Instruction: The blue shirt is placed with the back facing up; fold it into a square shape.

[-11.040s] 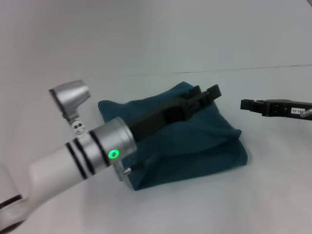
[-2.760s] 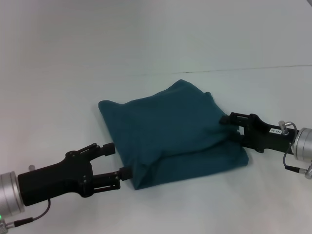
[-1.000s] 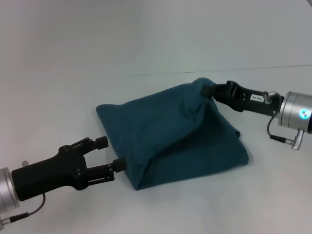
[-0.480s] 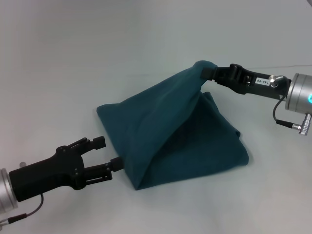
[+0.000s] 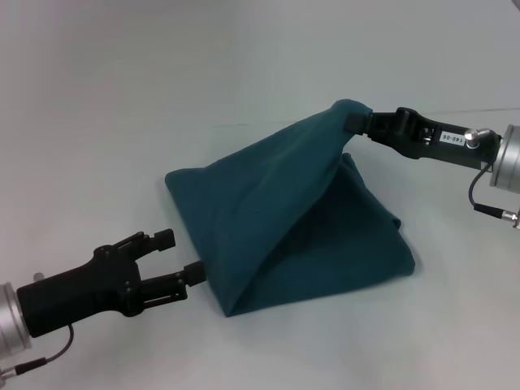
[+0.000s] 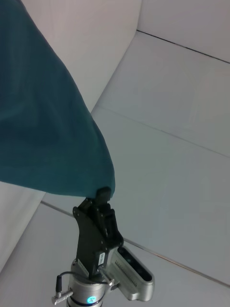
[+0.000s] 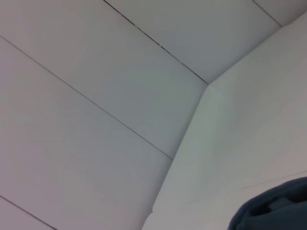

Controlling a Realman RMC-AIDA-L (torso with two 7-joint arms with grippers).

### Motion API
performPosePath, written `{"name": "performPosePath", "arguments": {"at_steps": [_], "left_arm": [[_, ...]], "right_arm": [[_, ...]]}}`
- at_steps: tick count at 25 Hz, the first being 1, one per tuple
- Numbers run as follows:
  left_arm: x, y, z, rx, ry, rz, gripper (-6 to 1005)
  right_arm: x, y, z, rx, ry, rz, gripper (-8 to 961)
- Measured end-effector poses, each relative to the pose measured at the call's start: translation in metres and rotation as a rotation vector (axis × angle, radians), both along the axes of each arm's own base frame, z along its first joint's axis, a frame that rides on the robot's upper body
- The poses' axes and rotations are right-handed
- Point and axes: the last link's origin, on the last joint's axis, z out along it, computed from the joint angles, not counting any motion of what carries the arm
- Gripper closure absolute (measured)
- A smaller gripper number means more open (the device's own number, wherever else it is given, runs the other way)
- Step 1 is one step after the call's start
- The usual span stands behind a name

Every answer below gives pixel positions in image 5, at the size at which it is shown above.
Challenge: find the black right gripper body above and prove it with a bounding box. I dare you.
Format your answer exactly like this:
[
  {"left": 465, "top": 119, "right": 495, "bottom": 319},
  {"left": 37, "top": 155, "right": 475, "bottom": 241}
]
[{"left": 367, "top": 106, "right": 503, "bottom": 171}]

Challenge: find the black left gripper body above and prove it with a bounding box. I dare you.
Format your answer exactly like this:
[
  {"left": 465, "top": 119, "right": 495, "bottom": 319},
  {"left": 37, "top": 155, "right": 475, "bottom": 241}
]
[{"left": 16, "top": 231, "right": 148, "bottom": 339}]

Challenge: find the blue t-shirt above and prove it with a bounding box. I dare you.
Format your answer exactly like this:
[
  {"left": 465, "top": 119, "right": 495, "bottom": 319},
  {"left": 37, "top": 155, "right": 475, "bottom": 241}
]
[{"left": 164, "top": 97, "right": 416, "bottom": 319}]

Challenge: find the thin left arm cable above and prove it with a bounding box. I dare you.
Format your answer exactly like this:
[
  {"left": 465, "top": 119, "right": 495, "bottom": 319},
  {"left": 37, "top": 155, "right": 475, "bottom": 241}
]
[{"left": 14, "top": 323, "right": 76, "bottom": 374}]

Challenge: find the thin arm cable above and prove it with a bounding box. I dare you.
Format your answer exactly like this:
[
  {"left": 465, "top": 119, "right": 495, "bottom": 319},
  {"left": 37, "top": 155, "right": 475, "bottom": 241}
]
[
  {"left": 14, "top": 323, "right": 76, "bottom": 374},
  {"left": 468, "top": 161, "right": 509, "bottom": 217}
]

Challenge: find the thin right arm cable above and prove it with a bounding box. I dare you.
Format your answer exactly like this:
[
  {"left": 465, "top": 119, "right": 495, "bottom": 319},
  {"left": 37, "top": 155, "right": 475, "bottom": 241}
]
[{"left": 468, "top": 161, "right": 509, "bottom": 217}]

